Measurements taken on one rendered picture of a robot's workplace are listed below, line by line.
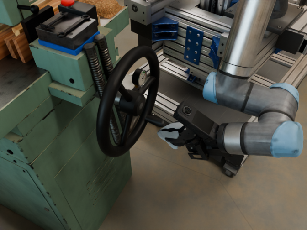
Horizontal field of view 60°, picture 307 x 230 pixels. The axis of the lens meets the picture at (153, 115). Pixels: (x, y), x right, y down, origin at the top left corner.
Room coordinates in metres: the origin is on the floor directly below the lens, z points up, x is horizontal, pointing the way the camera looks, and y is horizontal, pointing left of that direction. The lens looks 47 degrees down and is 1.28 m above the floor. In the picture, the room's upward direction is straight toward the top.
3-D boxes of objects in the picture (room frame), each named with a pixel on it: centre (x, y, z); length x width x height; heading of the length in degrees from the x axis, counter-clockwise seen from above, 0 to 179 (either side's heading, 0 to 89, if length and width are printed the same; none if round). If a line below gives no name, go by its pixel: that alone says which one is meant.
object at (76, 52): (0.55, 0.18, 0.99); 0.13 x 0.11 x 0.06; 154
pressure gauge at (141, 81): (0.77, 0.06, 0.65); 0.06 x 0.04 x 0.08; 154
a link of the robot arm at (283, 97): (0.45, -0.28, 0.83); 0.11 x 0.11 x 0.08; 63
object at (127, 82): (0.80, 0.12, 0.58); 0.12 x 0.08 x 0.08; 64
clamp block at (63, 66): (0.55, 0.19, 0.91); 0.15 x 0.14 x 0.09; 154
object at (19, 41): (0.63, 0.26, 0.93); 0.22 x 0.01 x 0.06; 154
